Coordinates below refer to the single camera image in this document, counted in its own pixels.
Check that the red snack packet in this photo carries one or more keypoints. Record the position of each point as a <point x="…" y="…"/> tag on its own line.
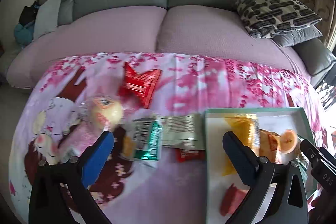
<point x="139" y="85"/>

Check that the black patterned pillow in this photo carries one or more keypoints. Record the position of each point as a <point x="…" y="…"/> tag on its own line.
<point x="278" y="11"/>

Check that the pale green white packet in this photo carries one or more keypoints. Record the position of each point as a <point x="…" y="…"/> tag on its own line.
<point x="183" y="132"/>

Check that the light grey pillow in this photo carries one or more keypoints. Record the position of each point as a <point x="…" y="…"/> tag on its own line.
<point x="47" y="15"/>

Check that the teal cloth bundle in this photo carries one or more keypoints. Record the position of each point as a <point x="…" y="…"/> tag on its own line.
<point x="23" y="32"/>

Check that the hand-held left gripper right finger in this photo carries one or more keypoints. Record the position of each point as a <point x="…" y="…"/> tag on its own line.
<point x="237" y="158"/>

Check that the round cookie packet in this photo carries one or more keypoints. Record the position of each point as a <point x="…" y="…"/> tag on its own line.
<point x="128" y="146"/>

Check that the black bag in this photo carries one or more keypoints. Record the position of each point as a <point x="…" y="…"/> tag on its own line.
<point x="27" y="14"/>

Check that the green white striped packet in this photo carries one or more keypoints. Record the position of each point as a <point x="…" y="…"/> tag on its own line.
<point x="147" y="144"/>

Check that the pink sofa cover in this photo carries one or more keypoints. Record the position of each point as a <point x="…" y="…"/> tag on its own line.
<point x="105" y="29"/>

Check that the teal cardboard box tray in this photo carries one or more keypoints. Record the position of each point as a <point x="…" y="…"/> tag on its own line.
<point x="215" y="140"/>

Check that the small red cartoon packet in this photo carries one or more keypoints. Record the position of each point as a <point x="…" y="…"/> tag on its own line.
<point x="190" y="154"/>

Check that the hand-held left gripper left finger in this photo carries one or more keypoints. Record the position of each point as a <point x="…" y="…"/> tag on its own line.
<point x="101" y="150"/>

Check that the yellow snack packet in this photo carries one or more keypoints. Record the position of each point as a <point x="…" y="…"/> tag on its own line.
<point x="244" y="129"/>

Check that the pink printed blanket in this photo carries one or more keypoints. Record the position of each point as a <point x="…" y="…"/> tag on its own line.
<point x="170" y="187"/>

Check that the red white barcode packet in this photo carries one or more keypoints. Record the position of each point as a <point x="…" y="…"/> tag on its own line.
<point x="231" y="199"/>

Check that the green snack packet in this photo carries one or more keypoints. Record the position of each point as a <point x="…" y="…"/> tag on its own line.
<point x="302" y="170"/>

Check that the pink roll cake packet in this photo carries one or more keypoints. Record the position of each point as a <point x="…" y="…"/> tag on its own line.
<point x="288" y="140"/>

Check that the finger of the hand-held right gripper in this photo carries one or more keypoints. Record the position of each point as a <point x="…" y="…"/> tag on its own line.
<point x="312" y="153"/>

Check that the pale round cake packet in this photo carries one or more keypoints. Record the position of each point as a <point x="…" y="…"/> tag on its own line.
<point x="106" y="111"/>

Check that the orange snack packet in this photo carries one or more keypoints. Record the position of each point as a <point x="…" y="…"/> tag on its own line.
<point x="273" y="145"/>

